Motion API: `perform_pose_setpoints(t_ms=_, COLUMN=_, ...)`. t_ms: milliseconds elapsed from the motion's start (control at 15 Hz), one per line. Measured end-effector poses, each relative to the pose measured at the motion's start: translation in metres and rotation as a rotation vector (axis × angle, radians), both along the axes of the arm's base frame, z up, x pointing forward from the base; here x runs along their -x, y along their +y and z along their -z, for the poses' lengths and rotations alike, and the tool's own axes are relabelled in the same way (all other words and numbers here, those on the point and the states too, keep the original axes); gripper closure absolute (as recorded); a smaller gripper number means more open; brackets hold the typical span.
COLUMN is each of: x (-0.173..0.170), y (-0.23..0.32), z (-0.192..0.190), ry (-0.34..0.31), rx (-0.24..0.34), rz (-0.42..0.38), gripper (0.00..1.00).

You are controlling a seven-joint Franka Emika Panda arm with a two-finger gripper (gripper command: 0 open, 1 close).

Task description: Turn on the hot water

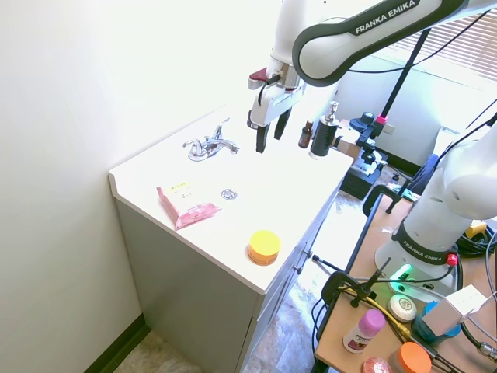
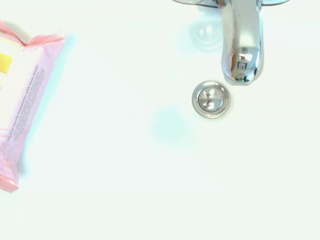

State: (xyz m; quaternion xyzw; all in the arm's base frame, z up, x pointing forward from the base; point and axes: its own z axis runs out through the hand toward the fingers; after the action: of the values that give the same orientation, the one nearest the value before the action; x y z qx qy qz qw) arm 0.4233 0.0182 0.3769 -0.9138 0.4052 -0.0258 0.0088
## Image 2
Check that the white ceramic sink basin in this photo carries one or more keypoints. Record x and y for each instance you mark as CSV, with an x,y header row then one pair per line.
x,y
125,162

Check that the chrome sink drain stopper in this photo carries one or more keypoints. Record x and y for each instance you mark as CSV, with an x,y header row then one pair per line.
x,y
211,98

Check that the chrome sink faucet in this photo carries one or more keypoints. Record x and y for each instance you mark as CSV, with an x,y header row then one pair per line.
x,y
246,37

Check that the pink facial wipes pack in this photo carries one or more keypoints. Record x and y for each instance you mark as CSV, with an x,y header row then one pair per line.
x,y
23,100

